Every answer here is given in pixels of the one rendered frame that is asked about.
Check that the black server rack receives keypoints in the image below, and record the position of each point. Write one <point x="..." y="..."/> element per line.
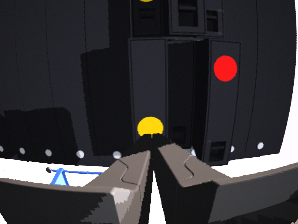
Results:
<point x="70" y="94"/>

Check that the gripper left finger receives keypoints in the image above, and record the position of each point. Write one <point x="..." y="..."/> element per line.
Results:
<point x="26" y="202"/>

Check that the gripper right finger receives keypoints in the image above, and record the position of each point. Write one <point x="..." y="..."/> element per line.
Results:
<point x="187" y="198"/>

